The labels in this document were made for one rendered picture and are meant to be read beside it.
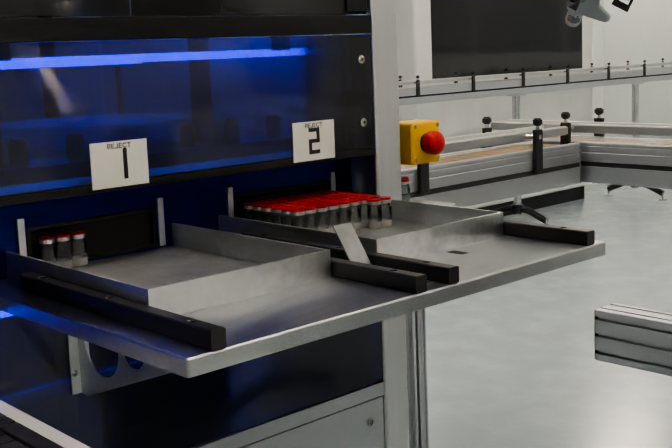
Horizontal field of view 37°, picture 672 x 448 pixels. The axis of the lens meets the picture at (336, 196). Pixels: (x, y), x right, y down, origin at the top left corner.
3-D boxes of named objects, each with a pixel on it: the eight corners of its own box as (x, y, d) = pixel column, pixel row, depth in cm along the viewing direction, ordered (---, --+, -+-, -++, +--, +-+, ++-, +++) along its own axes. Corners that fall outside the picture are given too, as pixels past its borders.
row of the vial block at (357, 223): (288, 240, 148) (287, 209, 148) (375, 223, 161) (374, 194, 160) (298, 242, 147) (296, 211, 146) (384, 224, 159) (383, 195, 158)
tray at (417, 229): (219, 237, 154) (217, 215, 154) (343, 214, 172) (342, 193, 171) (377, 266, 130) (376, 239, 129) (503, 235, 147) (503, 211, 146)
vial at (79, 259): (68, 265, 137) (65, 232, 136) (83, 262, 138) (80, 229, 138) (76, 267, 135) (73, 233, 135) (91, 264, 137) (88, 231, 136)
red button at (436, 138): (415, 155, 171) (414, 131, 171) (431, 152, 174) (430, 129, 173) (432, 156, 169) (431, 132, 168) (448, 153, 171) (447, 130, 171)
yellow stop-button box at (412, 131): (382, 163, 175) (380, 121, 174) (410, 159, 180) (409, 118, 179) (414, 165, 170) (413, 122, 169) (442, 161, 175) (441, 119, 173)
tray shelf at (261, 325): (-29, 299, 129) (-30, 285, 128) (364, 221, 175) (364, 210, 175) (188, 378, 94) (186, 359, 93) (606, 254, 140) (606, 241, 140)
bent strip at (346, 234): (334, 271, 127) (332, 225, 127) (351, 267, 129) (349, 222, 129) (417, 287, 117) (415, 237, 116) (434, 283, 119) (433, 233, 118)
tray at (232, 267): (7, 277, 132) (5, 251, 131) (175, 246, 149) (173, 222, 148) (150, 321, 107) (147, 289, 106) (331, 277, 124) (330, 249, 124)
